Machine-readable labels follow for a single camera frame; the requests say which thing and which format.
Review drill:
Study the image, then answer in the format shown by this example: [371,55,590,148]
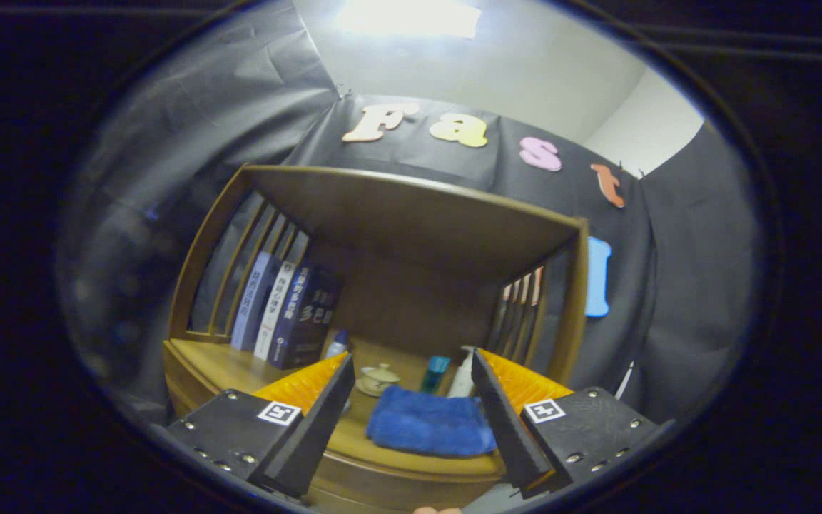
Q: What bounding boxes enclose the blue folded towel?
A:
[365,385,497,458]

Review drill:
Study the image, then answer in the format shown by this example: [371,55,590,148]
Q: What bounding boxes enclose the teal bottle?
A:
[420,356,451,393]

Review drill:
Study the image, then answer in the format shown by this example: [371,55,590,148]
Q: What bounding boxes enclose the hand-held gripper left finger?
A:
[165,351,357,500]

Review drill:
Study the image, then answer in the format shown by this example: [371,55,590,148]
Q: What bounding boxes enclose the beige lidded tea cup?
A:
[355,363,401,398]

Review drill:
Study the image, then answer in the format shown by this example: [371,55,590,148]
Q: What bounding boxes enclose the wooden countertop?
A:
[165,336,508,479]

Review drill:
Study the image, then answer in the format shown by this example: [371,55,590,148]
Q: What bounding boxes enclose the white pump bottle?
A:
[447,346,480,398]

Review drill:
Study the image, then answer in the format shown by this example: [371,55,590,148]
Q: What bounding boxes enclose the wooden cabinet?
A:
[161,164,590,511]

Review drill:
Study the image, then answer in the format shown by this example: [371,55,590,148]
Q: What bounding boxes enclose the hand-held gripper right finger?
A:
[471,348,669,499]

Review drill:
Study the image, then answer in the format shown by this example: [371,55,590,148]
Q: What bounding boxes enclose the light blue book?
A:
[230,250,283,352]

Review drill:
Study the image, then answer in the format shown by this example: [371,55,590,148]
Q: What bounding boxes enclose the dark blue book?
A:
[269,266,344,371]

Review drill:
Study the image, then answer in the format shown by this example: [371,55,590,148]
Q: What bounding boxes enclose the white book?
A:
[253,258,298,361]

